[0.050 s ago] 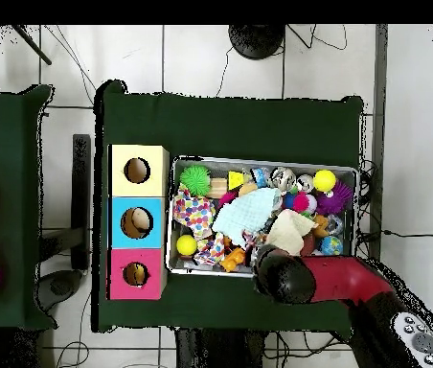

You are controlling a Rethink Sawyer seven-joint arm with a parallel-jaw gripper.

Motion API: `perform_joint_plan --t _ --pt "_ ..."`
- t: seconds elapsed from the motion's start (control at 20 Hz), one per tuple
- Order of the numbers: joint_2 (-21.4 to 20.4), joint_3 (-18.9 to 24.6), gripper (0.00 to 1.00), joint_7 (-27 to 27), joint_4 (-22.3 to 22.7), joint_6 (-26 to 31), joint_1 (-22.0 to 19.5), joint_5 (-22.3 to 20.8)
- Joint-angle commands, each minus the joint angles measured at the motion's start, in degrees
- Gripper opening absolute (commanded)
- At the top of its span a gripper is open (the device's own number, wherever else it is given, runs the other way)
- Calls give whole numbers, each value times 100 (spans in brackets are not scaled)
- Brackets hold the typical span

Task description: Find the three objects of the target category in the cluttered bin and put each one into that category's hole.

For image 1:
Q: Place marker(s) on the polka dot cloth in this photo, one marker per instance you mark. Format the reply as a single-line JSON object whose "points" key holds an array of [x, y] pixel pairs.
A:
{"points": [[193, 213]]}

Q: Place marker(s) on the cream waffle cloth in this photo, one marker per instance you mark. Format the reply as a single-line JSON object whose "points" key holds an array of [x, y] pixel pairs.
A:
{"points": [[289, 230]]}

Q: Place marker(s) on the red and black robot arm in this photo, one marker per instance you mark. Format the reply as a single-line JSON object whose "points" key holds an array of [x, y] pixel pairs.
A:
{"points": [[339, 280]]}

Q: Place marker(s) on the wooden box with three holes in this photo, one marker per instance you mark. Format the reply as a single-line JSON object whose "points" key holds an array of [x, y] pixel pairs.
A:
{"points": [[121, 230]]}

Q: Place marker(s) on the green spiky ball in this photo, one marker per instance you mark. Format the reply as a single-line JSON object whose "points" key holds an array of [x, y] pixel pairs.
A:
{"points": [[195, 179]]}

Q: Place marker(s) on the light teal waffle cloth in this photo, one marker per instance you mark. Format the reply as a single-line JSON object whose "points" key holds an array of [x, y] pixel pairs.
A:
{"points": [[247, 215]]}

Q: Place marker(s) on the small yellow ball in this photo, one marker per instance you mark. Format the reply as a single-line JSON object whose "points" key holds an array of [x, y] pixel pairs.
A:
{"points": [[186, 244]]}

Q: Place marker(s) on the orange toy block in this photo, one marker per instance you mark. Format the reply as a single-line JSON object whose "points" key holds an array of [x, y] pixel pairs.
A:
{"points": [[234, 259]]}

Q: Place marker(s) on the pink pompom ball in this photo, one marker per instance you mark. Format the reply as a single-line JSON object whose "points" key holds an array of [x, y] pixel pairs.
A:
{"points": [[301, 202]]}

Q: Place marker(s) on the large yellow ball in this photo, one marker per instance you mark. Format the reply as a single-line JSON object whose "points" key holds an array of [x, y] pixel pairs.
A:
{"points": [[324, 180]]}

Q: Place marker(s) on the purple spiky ball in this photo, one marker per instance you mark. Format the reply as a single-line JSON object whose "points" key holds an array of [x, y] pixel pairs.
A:
{"points": [[334, 199]]}

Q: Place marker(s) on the blue globe ball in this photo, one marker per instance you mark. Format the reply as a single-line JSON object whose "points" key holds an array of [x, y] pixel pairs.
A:
{"points": [[331, 245]]}

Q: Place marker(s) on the black panel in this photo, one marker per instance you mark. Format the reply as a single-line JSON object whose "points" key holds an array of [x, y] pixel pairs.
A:
{"points": [[81, 199]]}

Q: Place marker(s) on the black round base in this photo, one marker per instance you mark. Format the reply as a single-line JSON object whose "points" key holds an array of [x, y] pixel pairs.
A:
{"points": [[257, 38]]}

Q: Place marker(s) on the dark green side tablecloth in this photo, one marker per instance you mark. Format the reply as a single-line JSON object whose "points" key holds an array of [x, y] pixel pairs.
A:
{"points": [[9, 153]]}

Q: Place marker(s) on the black rod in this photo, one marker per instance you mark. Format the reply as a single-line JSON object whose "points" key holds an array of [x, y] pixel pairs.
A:
{"points": [[31, 44]]}

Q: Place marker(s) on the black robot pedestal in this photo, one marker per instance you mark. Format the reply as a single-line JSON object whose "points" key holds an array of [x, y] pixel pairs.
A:
{"points": [[224, 353]]}

